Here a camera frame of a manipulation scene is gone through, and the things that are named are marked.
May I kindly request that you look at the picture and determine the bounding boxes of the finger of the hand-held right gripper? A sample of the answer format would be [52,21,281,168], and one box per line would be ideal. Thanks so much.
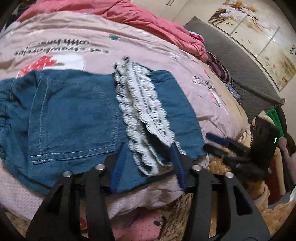
[205,133,251,152]
[203,144,235,161]

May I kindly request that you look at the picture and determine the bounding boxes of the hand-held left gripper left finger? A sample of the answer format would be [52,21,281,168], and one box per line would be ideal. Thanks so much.
[25,142,130,241]

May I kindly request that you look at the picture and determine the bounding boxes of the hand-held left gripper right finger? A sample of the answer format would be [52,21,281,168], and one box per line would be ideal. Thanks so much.
[170,141,271,241]

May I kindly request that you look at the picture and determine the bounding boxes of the blue denim pants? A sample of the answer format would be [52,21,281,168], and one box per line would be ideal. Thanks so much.
[0,56,206,195]

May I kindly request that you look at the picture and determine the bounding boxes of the green cloth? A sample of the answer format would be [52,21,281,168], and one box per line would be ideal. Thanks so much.
[265,109,284,137]

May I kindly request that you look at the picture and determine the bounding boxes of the pile of folded clothes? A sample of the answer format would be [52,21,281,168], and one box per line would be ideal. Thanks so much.
[268,137,296,202]

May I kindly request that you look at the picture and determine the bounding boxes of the pink dotted garment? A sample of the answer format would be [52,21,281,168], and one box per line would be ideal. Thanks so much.
[80,211,167,241]

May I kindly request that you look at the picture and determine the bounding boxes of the striped dark cloth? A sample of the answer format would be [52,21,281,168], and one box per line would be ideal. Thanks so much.
[206,51,234,84]

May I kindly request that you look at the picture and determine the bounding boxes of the beige fluffy blanket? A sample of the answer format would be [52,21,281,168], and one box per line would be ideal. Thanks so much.
[162,155,296,241]

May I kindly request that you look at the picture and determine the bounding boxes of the grey padded headboard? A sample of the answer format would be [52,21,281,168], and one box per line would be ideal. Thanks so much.
[184,16,286,121]

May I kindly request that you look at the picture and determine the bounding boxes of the pink strawberry printed blanket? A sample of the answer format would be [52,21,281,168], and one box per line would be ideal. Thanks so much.
[0,11,249,232]

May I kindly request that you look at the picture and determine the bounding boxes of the red comforter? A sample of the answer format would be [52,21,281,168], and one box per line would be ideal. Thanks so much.
[17,0,208,62]

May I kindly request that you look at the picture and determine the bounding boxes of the tree wall painting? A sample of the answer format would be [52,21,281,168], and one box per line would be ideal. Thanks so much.
[208,0,296,91]

